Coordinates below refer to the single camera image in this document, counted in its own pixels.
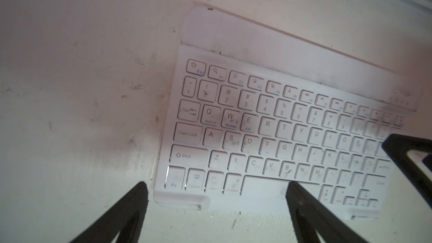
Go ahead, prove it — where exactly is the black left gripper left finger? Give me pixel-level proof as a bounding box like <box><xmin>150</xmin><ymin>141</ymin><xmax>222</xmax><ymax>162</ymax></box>
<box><xmin>72</xmin><ymin>181</ymin><xmax>149</xmax><ymax>243</ymax></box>

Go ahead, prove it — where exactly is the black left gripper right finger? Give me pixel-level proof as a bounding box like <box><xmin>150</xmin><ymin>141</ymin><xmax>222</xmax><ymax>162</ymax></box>
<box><xmin>285</xmin><ymin>182</ymin><xmax>365</xmax><ymax>243</ymax></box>

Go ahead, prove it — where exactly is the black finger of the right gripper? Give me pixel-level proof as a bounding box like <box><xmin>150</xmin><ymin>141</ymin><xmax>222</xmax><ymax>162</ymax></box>
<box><xmin>382</xmin><ymin>134</ymin><xmax>432</xmax><ymax>206</ymax></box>

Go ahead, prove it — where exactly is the white key keyboard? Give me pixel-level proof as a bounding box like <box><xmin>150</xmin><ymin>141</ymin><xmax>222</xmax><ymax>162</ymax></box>
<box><xmin>154</xmin><ymin>6</ymin><xmax>421</xmax><ymax>221</ymax></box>

